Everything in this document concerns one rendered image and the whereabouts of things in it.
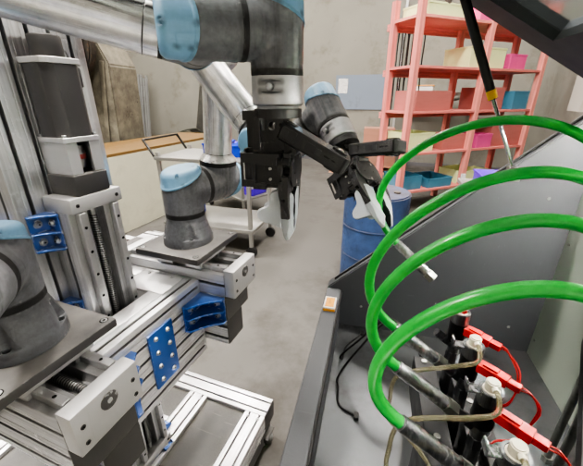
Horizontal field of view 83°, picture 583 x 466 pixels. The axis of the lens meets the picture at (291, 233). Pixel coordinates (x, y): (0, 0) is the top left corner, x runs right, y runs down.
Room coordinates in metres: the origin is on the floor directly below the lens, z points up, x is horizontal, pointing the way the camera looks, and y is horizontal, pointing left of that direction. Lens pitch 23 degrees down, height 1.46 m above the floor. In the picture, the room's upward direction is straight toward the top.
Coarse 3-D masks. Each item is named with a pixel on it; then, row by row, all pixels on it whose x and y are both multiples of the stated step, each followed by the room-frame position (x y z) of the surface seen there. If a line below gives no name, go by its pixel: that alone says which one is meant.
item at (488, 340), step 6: (468, 330) 0.43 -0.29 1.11; (474, 330) 0.43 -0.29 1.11; (468, 336) 0.43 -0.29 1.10; (480, 336) 0.42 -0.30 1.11; (486, 336) 0.42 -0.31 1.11; (486, 342) 0.41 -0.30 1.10; (492, 342) 0.40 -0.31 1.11; (498, 342) 0.40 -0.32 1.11; (492, 348) 0.40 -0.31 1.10; (498, 348) 0.40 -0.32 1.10
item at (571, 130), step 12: (480, 120) 0.53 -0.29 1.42; (492, 120) 0.52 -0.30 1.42; (504, 120) 0.51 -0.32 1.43; (516, 120) 0.50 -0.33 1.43; (528, 120) 0.49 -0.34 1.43; (540, 120) 0.49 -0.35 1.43; (552, 120) 0.48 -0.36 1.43; (444, 132) 0.56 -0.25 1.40; (456, 132) 0.55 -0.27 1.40; (564, 132) 0.47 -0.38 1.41; (576, 132) 0.46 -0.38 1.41; (420, 144) 0.58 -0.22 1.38; (432, 144) 0.57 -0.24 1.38; (408, 156) 0.59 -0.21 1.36; (396, 168) 0.60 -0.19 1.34; (384, 180) 0.61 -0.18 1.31; (384, 192) 0.62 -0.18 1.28; (384, 228) 0.61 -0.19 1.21; (396, 240) 0.59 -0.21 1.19
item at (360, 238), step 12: (396, 192) 2.42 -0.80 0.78; (408, 192) 2.45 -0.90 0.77; (348, 204) 2.42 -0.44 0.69; (396, 204) 2.26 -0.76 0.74; (408, 204) 2.35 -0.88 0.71; (348, 216) 2.41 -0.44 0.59; (396, 216) 2.27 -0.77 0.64; (348, 228) 2.40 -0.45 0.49; (360, 228) 2.30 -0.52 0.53; (372, 228) 2.26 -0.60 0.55; (348, 240) 2.39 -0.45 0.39; (360, 240) 2.30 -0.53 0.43; (372, 240) 2.26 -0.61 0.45; (348, 252) 2.38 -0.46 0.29; (360, 252) 2.29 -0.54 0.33; (348, 264) 2.37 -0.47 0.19
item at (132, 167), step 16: (112, 144) 4.27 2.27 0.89; (128, 144) 4.27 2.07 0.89; (160, 144) 4.27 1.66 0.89; (176, 144) 4.50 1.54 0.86; (192, 144) 4.82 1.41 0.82; (112, 160) 3.52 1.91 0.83; (128, 160) 3.71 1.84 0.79; (144, 160) 3.94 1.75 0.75; (112, 176) 3.48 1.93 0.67; (128, 176) 3.68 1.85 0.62; (144, 176) 3.90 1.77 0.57; (128, 192) 3.63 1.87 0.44; (144, 192) 3.86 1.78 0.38; (160, 192) 4.10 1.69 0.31; (128, 208) 3.59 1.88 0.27; (144, 208) 3.82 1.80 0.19; (160, 208) 4.06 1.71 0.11; (128, 224) 3.55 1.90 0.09
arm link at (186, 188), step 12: (168, 168) 0.96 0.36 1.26; (180, 168) 0.95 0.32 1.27; (192, 168) 0.94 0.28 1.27; (204, 168) 1.00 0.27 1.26; (168, 180) 0.90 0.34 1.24; (180, 180) 0.90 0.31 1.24; (192, 180) 0.91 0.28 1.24; (204, 180) 0.95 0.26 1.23; (168, 192) 0.90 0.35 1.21; (180, 192) 0.90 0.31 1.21; (192, 192) 0.91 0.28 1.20; (204, 192) 0.94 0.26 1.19; (168, 204) 0.90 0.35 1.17; (180, 204) 0.89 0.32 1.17; (192, 204) 0.91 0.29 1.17; (204, 204) 0.96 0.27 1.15
